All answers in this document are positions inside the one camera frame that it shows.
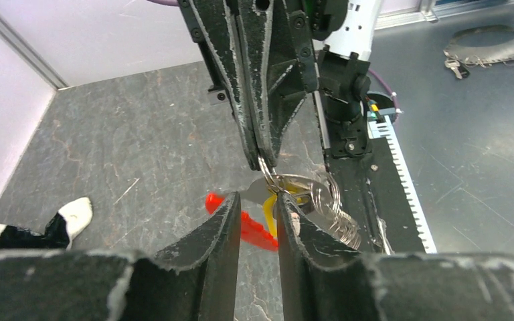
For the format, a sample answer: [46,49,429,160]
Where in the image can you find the black white checkered pillow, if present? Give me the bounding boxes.
[0,197,94,251]

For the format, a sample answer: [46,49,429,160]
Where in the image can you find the white slotted cable duct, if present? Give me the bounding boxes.
[368,116,438,253]

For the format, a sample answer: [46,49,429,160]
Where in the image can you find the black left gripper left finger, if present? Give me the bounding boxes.
[0,192,241,320]

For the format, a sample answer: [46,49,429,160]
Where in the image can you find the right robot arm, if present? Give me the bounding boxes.
[177,1,381,171]

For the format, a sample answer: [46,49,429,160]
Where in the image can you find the spare keys on ring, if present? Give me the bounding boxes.
[443,25,514,80]

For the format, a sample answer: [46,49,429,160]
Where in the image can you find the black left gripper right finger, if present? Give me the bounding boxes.
[276,193,514,320]

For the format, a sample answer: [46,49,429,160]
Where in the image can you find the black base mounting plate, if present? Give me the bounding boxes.
[325,138,426,253]

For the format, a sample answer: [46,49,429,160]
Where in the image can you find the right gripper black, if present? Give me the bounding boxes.
[179,1,319,171]

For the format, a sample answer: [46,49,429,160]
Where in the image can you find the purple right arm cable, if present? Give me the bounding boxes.
[367,68,402,122]

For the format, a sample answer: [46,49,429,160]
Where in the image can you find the right aluminium frame rail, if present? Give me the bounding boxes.
[0,15,70,90]

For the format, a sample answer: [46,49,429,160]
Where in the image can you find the yellow key tag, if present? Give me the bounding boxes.
[262,187,310,239]

